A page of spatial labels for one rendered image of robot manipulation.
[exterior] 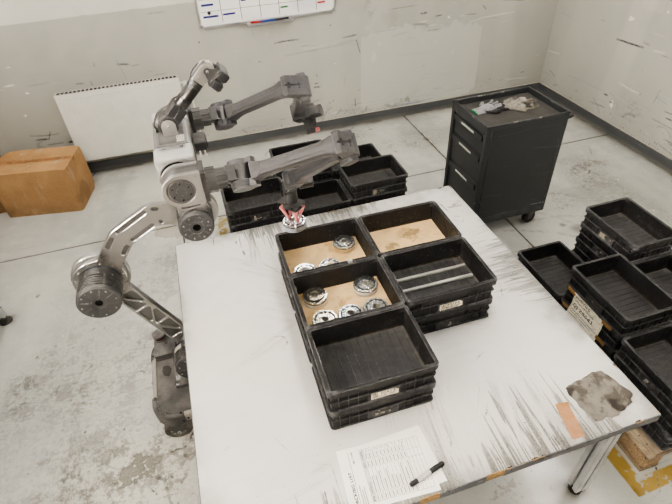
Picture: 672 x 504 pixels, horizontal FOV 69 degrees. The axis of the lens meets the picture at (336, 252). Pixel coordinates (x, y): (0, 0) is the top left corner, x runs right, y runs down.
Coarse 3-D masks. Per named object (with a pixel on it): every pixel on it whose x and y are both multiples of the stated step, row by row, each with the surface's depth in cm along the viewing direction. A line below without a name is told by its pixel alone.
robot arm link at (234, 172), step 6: (228, 168) 163; (234, 168) 165; (240, 168) 165; (246, 168) 166; (228, 174) 163; (234, 174) 164; (240, 174) 165; (246, 174) 166; (228, 180) 163; (234, 180) 165
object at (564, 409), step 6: (564, 402) 179; (558, 408) 177; (564, 408) 177; (570, 408) 177; (564, 414) 175; (570, 414) 175; (564, 420) 174; (570, 420) 174; (576, 420) 173; (570, 426) 172; (576, 426) 172; (570, 432) 170; (576, 432) 170; (582, 432) 170; (576, 438) 168
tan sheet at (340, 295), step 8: (328, 288) 211; (336, 288) 211; (344, 288) 210; (352, 288) 210; (328, 296) 207; (336, 296) 207; (344, 296) 207; (352, 296) 207; (360, 296) 206; (376, 296) 206; (384, 296) 206; (328, 304) 204; (336, 304) 203; (344, 304) 203; (360, 304) 203; (304, 312) 201; (312, 312) 201; (336, 312) 200
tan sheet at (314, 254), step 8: (304, 248) 232; (312, 248) 232; (320, 248) 231; (328, 248) 231; (360, 248) 230; (288, 256) 228; (296, 256) 228; (304, 256) 228; (312, 256) 227; (320, 256) 227; (328, 256) 227; (336, 256) 227; (344, 256) 226; (352, 256) 226; (360, 256) 226; (288, 264) 224; (296, 264) 224; (312, 264) 223
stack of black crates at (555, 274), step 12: (528, 252) 295; (540, 252) 298; (552, 252) 302; (564, 252) 295; (528, 264) 284; (540, 264) 298; (552, 264) 298; (564, 264) 298; (576, 264) 287; (540, 276) 276; (552, 276) 290; (564, 276) 290; (552, 288) 268; (564, 288) 282
